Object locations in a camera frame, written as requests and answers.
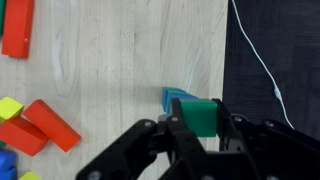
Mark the red rectangular block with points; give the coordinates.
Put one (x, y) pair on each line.
(16, 26)

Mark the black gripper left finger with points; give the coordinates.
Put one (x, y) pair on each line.
(133, 150)

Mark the yellow small block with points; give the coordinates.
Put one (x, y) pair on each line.
(10, 108)
(30, 176)

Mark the red long block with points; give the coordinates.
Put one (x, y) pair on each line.
(51, 125)

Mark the blue square block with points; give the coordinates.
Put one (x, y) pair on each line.
(181, 96)

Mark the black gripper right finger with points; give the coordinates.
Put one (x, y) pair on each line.
(273, 150)

